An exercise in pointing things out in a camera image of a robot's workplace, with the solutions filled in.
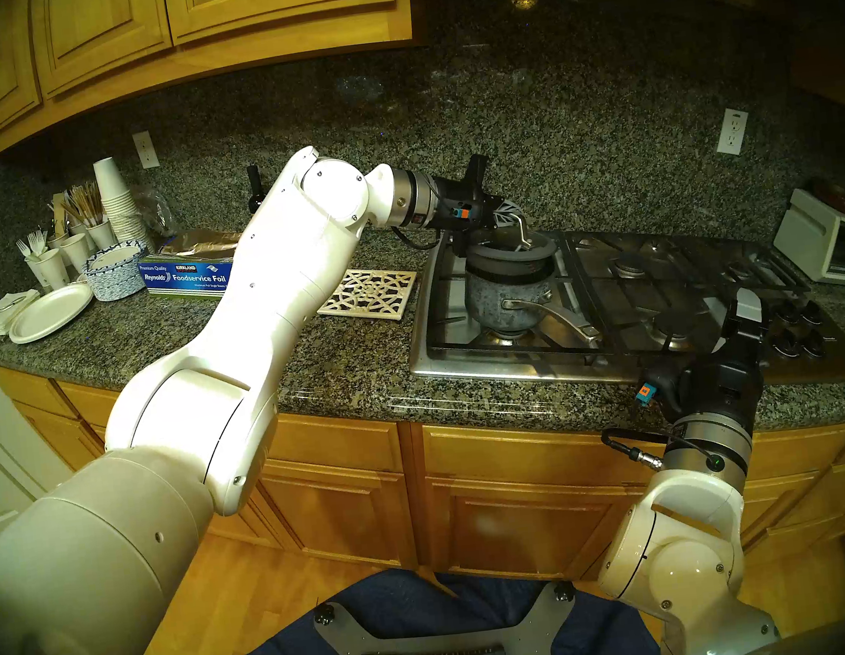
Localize white paper napkins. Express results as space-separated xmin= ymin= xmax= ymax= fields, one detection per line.
xmin=0 ymin=288 xmax=45 ymax=338

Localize stack of blue-patterned paper bowls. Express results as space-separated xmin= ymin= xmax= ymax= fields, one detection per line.
xmin=78 ymin=238 xmax=154 ymax=304

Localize wooden wall cabinets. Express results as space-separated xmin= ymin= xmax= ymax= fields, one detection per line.
xmin=0 ymin=0 xmax=425 ymax=159

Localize white plastic forks bunch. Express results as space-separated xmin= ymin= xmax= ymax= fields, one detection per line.
xmin=15 ymin=229 xmax=53 ymax=261

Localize stack of white paper cups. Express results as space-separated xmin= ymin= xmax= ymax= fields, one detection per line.
xmin=91 ymin=153 xmax=152 ymax=252

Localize white paper cup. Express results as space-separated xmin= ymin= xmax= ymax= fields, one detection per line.
xmin=24 ymin=248 xmax=71 ymax=294
xmin=56 ymin=232 xmax=95 ymax=276
xmin=85 ymin=218 xmax=119 ymax=252

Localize clear plastic bag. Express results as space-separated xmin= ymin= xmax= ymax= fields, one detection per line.
xmin=134 ymin=187 xmax=181 ymax=245

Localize wooden base cabinets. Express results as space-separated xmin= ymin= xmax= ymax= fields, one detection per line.
xmin=0 ymin=275 xmax=845 ymax=644

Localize white wall outlet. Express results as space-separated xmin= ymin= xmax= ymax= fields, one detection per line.
xmin=713 ymin=106 xmax=753 ymax=158
xmin=132 ymin=130 xmax=161 ymax=171

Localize glass pot lid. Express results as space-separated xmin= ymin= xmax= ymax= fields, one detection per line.
xmin=461 ymin=211 xmax=562 ymax=292

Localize small black cast iron grate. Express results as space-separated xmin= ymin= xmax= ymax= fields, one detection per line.
xmin=714 ymin=234 xmax=814 ymax=304

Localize wooden chopsticks bundle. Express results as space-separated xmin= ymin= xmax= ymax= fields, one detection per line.
xmin=61 ymin=180 xmax=107 ymax=230

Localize white paper plate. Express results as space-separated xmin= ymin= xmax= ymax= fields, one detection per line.
xmin=4 ymin=280 xmax=99 ymax=346

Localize white toaster oven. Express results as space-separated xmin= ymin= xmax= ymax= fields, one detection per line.
xmin=768 ymin=183 xmax=845 ymax=300

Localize dark red dish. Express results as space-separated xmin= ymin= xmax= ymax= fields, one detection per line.
xmin=808 ymin=174 xmax=845 ymax=224

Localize stainless steel gas cooktop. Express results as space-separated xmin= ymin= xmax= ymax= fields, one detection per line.
xmin=396 ymin=187 xmax=845 ymax=428

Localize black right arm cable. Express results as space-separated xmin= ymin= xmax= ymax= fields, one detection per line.
xmin=600 ymin=424 xmax=667 ymax=479

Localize grey metal robot base plate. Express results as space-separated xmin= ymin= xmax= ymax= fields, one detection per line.
xmin=313 ymin=576 xmax=584 ymax=655

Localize wooden stirrer sticks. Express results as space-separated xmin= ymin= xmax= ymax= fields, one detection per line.
xmin=47 ymin=191 xmax=73 ymax=239

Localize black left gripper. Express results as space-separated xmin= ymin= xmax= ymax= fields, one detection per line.
xmin=432 ymin=148 xmax=532 ymax=258

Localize braided black left arm cable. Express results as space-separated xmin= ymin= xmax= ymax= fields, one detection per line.
xmin=391 ymin=219 xmax=452 ymax=255

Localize blue Reynolds foil box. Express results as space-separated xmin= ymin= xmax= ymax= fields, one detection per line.
xmin=134 ymin=226 xmax=249 ymax=307

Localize white lattice trivet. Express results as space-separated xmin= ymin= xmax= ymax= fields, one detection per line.
xmin=314 ymin=261 xmax=422 ymax=330

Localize dark grey long-handled saucepan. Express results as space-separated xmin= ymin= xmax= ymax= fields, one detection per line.
xmin=458 ymin=234 xmax=605 ymax=361

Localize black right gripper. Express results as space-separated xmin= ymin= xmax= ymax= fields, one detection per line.
xmin=626 ymin=286 xmax=779 ymax=445

